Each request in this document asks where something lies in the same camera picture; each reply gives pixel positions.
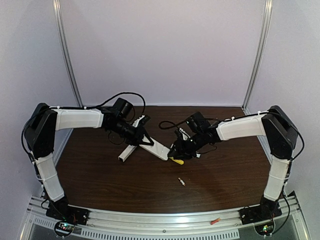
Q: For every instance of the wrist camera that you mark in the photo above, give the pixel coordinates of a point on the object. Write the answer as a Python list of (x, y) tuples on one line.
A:
[(141, 121), (182, 132)]

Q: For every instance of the red yellow battery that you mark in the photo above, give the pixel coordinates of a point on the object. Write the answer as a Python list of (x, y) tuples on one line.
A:
[(215, 221)]

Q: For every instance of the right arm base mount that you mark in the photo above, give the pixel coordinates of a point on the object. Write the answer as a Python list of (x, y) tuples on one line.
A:
[(263, 221)]

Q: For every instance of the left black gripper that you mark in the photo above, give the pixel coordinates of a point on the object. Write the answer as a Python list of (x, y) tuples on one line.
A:
[(139, 136)]

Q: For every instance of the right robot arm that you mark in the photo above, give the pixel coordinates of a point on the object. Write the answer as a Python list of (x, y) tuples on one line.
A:
[(274, 124)]

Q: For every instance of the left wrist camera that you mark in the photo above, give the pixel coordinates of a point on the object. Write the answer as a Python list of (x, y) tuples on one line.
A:
[(141, 121)]

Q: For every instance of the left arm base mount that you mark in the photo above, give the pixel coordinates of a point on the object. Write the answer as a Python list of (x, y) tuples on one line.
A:
[(67, 222)]

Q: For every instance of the aluminium frame post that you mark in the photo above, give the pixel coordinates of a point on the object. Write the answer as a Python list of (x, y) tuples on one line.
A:
[(263, 36), (57, 8)]

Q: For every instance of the white air conditioner remote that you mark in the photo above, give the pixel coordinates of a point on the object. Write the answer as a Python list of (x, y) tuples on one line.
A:
[(157, 149)]

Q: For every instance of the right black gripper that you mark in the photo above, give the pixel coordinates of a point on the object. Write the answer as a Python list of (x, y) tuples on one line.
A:
[(182, 146)]

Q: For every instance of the right aluminium frame post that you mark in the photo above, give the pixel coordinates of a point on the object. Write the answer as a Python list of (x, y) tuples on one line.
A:
[(263, 36)]

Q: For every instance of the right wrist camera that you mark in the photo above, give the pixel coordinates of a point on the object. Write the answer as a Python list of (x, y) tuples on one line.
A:
[(182, 132)]

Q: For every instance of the yellow handled screwdriver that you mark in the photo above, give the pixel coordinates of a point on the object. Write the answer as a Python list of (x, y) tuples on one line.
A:
[(178, 161)]

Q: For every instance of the slim white remote control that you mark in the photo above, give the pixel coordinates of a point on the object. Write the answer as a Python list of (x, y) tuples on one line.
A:
[(126, 153)]

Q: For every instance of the curved aluminium front rail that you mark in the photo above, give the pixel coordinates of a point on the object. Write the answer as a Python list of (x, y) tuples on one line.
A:
[(112, 225)]

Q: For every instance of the left aluminium frame post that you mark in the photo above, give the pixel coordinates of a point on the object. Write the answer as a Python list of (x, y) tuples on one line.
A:
[(57, 8)]

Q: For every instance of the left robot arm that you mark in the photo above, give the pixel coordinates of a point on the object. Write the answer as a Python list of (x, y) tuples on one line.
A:
[(39, 134)]

